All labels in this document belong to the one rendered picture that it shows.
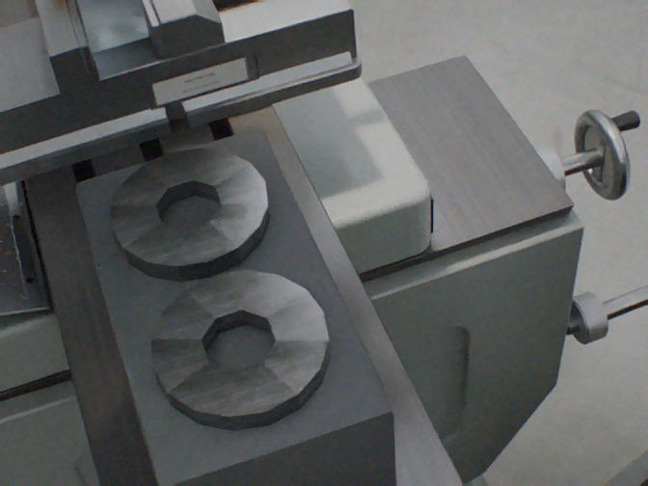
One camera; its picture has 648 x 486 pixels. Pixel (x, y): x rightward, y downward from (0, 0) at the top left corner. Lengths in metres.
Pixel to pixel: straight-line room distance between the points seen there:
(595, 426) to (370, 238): 0.91
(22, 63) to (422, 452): 0.49
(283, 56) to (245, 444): 0.50
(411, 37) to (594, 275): 0.80
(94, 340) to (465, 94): 0.61
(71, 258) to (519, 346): 0.60
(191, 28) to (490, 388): 0.64
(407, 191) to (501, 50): 1.50
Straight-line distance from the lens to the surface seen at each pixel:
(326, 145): 1.06
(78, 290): 0.84
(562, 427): 1.83
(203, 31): 0.90
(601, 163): 1.33
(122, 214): 0.60
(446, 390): 1.29
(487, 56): 2.48
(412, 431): 0.73
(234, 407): 0.51
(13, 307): 0.94
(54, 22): 0.91
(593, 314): 1.29
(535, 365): 1.33
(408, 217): 1.02
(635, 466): 1.35
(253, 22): 0.93
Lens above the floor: 1.56
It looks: 49 degrees down
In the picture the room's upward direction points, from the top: 7 degrees counter-clockwise
